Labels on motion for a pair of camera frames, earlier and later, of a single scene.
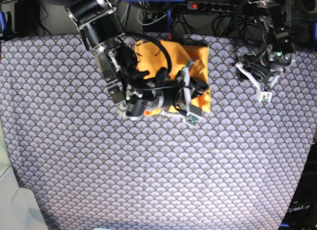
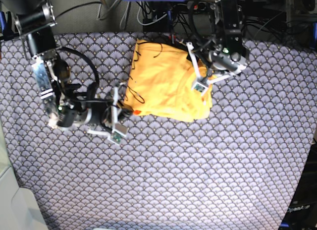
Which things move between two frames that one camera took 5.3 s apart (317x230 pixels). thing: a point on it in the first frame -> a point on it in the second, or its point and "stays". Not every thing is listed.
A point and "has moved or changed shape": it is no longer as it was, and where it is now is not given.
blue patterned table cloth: (83, 166) stays
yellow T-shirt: (152, 58) has moved or changed shape
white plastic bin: (19, 210) stays
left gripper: (190, 113) -> (115, 131)
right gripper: (263, 70) -> (201, 86)
